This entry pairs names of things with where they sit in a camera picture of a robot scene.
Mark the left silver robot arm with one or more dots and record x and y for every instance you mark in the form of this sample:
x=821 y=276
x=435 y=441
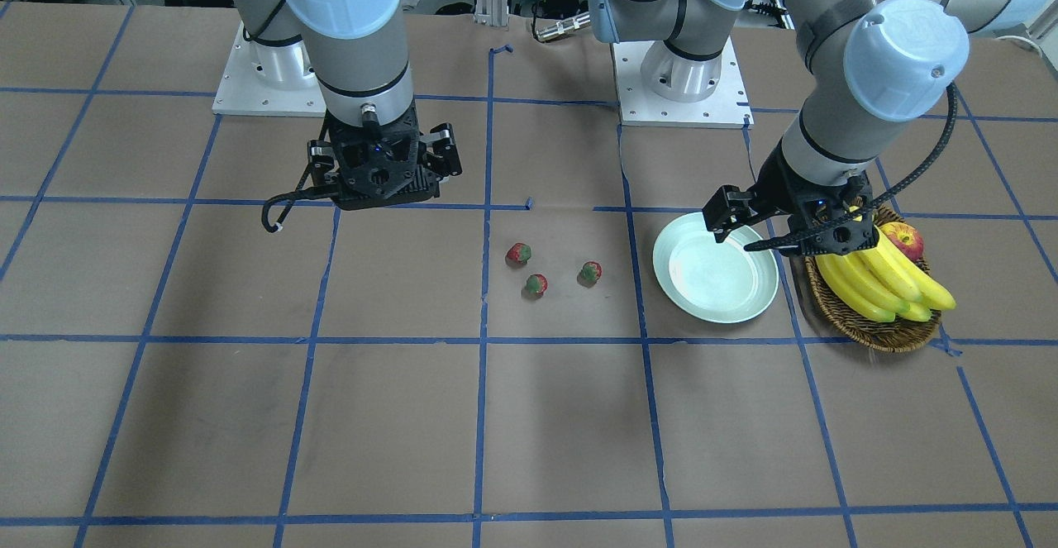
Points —
x=882 y=110

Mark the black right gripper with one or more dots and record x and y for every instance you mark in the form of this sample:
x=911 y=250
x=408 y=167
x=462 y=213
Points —
x=445 y=148

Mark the red yellow apple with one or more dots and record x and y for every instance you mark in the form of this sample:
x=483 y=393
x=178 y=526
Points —
x=905 y=238

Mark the brown wicker basket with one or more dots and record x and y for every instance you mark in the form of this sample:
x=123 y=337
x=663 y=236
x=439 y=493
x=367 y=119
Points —
x=898 y=336

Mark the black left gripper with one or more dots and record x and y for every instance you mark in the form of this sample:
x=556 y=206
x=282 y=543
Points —
x=774 y=182

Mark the yellow banana bunch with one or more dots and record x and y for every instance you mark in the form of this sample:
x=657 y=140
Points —
x=881 y=284

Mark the light green plate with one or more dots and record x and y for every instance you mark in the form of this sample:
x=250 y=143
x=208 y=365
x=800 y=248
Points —
x=713 y=281

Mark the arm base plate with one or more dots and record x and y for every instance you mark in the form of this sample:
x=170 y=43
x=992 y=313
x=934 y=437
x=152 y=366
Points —
x=682 y=81
x=268 y=81

